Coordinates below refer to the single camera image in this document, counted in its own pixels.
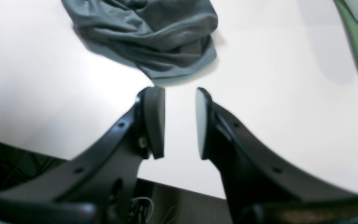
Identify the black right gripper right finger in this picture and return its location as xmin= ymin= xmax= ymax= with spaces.
xmin=196 ymin=87 xmax=358 ymax=224

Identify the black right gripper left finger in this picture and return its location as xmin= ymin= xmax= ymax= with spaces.
xmin=0 ymin=86 xmax=165 ymax=224

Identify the dark grey t-shirt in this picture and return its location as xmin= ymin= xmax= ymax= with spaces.
xmin=62 ymin=0 xmax=218 ymax=81

